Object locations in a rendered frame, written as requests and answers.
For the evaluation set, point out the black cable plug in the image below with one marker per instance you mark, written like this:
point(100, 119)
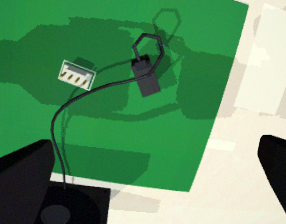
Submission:
point(144, 75)

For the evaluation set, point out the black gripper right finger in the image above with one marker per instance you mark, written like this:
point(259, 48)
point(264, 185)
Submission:
point(272, 156)

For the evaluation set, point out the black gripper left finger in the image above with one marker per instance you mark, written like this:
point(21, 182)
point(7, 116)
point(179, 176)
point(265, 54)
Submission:
point(24, 178)

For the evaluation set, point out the green circuit board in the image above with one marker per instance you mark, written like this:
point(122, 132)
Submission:
point(54, 50)

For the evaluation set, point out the black cooling fan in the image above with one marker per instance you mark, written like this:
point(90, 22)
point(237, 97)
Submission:
point(77, 204)

